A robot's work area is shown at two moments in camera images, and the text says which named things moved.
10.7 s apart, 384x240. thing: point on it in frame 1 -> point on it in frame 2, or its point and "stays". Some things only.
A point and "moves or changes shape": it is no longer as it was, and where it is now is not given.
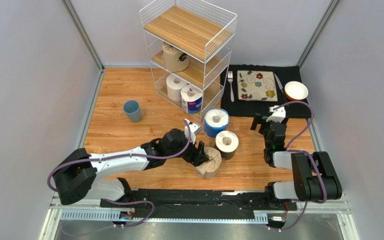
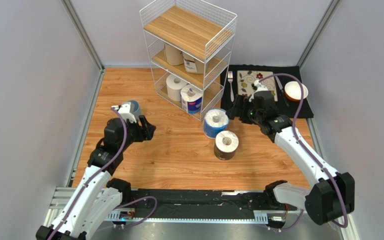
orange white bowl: x=295 y=90 stays
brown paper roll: x=175 y=60 moves or changes shape
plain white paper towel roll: x=175 y=83 stays
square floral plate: x=256 y=86 stays
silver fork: x=230 y=75 stays
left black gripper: x=196 y=156 -> x=145 y=132
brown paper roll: x=208 y=170 -> x=192 y=65
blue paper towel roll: x=215 y=120 stays
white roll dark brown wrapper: x=226 y=142 stays
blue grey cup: x=132 y=108 stays
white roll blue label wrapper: x=191 y=99 stays
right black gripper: x=266 y=124 -> x=242 y=110
